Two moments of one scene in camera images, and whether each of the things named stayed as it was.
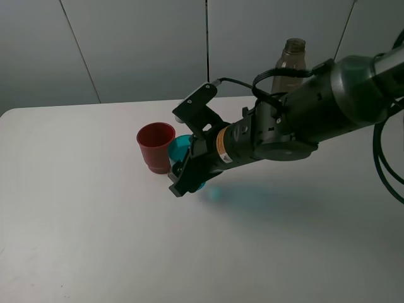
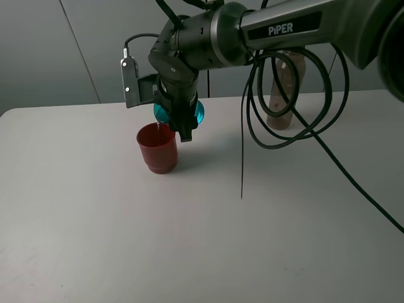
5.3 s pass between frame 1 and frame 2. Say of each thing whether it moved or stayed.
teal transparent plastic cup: moved
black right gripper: moved
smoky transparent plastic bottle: stayed
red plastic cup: stayed
